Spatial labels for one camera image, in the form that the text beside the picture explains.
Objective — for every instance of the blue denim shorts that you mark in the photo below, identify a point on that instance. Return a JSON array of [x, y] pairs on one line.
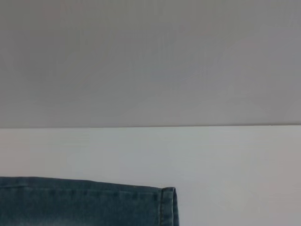
[[82, 204]]

